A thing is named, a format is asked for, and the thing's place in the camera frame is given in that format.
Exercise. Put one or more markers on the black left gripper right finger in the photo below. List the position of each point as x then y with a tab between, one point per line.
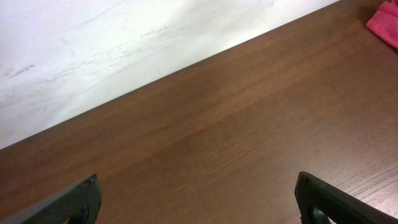
320	202

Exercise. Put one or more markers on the red-orange shirt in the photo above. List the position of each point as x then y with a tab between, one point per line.
384	23

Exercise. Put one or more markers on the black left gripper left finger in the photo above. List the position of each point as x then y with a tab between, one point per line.
78	203

